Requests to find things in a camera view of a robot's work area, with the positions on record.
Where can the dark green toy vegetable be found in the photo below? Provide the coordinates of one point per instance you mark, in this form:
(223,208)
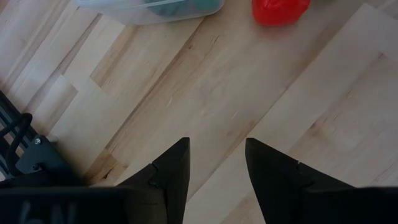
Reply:
(180,7)

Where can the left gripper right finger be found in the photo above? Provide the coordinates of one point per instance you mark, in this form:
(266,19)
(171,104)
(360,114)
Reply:
(280,193)

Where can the black aluminium table frame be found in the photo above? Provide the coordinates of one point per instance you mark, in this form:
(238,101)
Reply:
(40,158)

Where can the red toy bell pepper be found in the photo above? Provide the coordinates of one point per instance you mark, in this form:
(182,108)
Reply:
(280,12)

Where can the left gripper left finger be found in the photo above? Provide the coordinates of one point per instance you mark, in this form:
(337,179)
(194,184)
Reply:
(171,186)

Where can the clear plastic tupperware container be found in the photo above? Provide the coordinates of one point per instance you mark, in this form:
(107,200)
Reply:
(124,14)

